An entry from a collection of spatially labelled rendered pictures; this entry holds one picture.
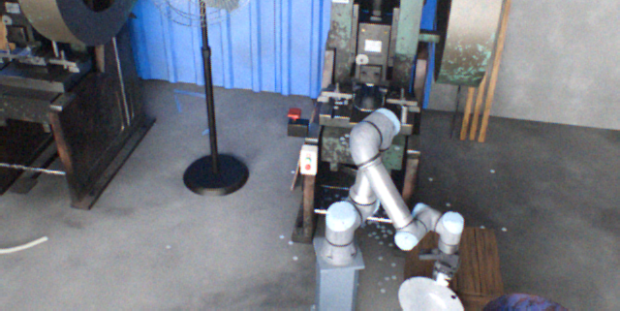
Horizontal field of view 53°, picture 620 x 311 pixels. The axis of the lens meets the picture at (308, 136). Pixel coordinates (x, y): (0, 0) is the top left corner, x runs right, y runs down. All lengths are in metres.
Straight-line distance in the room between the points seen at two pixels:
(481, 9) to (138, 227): 2.10
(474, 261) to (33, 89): 2.36
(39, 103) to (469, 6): 2.18
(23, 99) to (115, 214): 0.77
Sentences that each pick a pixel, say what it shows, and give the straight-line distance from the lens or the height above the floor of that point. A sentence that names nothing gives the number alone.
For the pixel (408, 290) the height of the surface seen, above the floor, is 0.33.
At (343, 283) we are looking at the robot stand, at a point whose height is 0.35.
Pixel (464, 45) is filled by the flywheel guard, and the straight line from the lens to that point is 2.48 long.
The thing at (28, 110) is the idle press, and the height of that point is 0.57.
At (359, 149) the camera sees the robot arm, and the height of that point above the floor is 1.04.
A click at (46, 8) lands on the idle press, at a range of 2.91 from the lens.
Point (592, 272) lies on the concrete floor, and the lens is 3.52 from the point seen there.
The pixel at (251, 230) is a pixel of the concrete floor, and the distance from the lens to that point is 3.39.
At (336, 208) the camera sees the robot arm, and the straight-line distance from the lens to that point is 2.50.
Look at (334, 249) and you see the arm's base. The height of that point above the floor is 0.52.
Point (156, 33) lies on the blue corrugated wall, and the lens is 4.55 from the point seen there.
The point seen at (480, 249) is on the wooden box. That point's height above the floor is 0.35.
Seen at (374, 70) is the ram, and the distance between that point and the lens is 2.87.
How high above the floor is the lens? 2.34
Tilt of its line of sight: 35 degrees down
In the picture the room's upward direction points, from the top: 2 degrees clockwise
